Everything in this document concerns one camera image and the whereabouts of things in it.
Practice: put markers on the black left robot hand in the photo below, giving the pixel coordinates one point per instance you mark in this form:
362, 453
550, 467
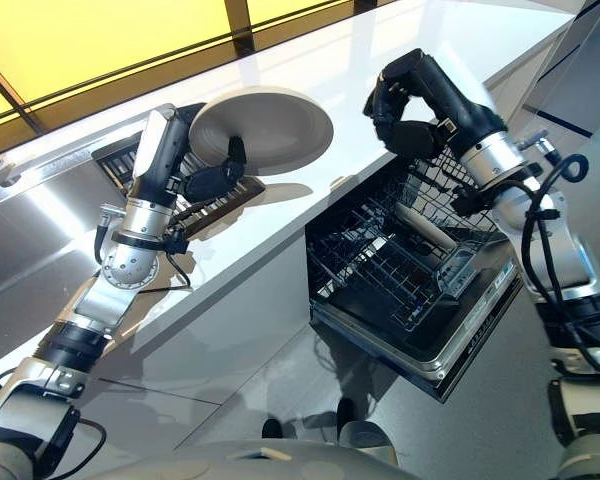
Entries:
157, 150

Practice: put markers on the white kitchen cabinet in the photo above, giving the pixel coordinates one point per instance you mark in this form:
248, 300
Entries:
555, 65

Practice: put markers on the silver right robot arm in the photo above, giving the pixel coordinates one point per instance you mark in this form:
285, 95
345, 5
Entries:
565, 260

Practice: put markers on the dark robot foot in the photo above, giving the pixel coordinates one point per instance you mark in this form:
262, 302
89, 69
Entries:
272, 429

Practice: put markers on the beige plate in rack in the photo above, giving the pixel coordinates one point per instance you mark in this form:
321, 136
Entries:
427, 227

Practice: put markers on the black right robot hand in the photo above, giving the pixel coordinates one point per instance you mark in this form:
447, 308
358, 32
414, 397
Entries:
445, 95

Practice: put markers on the open dishwasher door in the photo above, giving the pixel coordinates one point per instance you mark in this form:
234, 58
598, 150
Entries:
460, 340

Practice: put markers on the grey cutlery basket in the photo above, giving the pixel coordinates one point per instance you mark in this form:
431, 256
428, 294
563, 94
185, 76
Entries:
457, 275

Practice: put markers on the stainless steel sink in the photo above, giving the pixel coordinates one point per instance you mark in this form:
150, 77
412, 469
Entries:
35, 235

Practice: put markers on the beige round plate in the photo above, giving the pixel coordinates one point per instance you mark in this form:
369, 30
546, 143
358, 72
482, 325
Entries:
275, 125

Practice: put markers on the black window frame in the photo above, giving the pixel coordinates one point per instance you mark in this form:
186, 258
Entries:
242, 25

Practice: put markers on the dark sink drying rack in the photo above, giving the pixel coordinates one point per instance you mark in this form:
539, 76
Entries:
115, 162

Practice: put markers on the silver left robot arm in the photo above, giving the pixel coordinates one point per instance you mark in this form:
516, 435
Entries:
105, 295

